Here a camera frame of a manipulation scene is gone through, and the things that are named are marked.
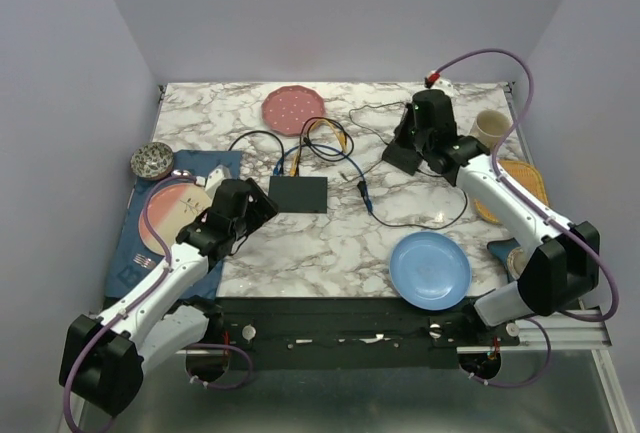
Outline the yellow ethernet cable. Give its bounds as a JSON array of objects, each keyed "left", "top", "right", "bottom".
[{"left": 287, "top": 118, "right": 349, "bottom": 176}]

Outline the black power cable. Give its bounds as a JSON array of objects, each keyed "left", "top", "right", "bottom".
[{"left": 228, "top": 101, "right": 469, "bottom": 230}]

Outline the metal spoon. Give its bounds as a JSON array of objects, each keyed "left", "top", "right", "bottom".
[{"left": 171, "top": 169, "right": 192, "bottom": 179}]

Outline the black network switch box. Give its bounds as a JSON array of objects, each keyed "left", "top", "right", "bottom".
[{"left": 268, "top": 176, "right": 328, "bottom": 214}]

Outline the aluminium mounting rail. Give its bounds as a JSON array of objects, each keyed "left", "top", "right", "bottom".
[{"left": 78, "top": 307, "right": 614, "bottom": 354}]

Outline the blue fabric placemat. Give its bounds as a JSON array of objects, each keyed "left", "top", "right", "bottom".
[{"left": 105, "top": 142, "right": 242, "bottom": 300}]

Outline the blue ethernet cable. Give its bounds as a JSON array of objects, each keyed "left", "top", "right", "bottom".
[{"left": 272, "top": 143, "right": 374, "bottom": 214}]

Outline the cream ceramic mug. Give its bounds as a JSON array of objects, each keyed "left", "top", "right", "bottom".
[{"left": 470, "top": 110, "right": 511, "bottom": 149}]

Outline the pink cream plate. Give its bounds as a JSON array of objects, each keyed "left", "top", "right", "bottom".
[{"left": 147, "top": 183, "right": 212, "bottom": 246}]

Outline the blue star-shaped dish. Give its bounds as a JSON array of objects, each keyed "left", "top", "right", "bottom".
[{"left": 487, "top": 238, "right": 527, "bottom": 281}]

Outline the yellow woven mat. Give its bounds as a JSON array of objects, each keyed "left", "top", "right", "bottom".
[{"left": 473, "top": 159, "right": 549, "bottom": 225}]

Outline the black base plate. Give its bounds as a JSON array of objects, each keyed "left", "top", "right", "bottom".
[{"left": 102, "top": 295, "right": 586, "bottom": 371}]

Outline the pink dotted plate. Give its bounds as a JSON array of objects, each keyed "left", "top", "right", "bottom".
[{"left": 261, "top": 85, "right": 326, "bottom": 137}]

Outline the black power adapter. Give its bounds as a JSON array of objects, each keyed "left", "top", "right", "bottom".
[{"left": 382, "top": 141, "right": 423, "bottom": 176}]

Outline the metal fork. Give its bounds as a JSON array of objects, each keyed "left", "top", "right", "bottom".
[{"left": 133, "top": 253, "right": 156, "bottom": 270}]

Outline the patterned small bowl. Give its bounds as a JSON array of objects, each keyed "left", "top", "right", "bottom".
[{"left": 130, "top": 142, "right": 174, "bottom": 181}]

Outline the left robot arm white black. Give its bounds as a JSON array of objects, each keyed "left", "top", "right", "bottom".
[{"left": 59, "top": 179, "right": 278, "bottom": 417}]

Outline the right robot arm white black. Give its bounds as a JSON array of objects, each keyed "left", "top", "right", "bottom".
[{"left": 393, "top": 89, "right": 600, "bottom": 345}]

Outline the blue plastic plate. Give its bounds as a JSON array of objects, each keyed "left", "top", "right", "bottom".
[{"left": 389, "top": 231, "right": 472, "bottom": 311}]

